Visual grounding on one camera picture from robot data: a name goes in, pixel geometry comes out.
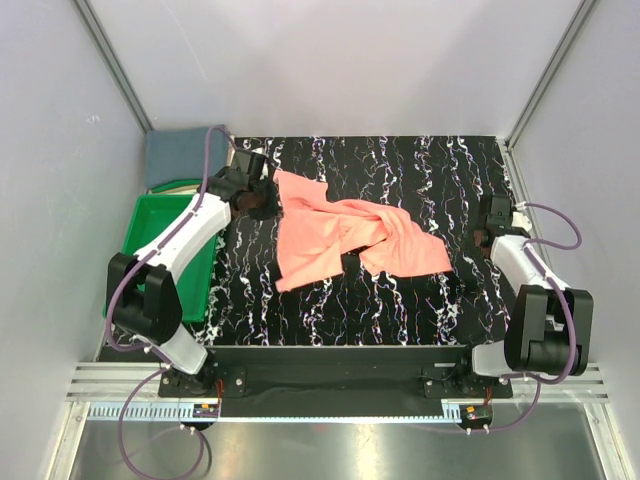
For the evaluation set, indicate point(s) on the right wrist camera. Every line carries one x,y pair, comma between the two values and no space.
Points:
520,219

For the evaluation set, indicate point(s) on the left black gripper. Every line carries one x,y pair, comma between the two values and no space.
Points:
262,214

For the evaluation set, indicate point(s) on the black marble pattern mat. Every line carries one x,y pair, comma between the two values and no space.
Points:
438,180

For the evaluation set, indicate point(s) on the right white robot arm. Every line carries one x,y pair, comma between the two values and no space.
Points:
549,332

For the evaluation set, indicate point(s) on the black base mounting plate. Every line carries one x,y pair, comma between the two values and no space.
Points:
349,383

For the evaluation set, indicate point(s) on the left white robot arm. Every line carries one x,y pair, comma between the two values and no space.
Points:
142,297

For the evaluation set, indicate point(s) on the pink t-shirt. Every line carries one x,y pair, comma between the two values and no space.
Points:
314,234

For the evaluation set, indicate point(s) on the aluminium rail frame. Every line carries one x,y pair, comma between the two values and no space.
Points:
117,423

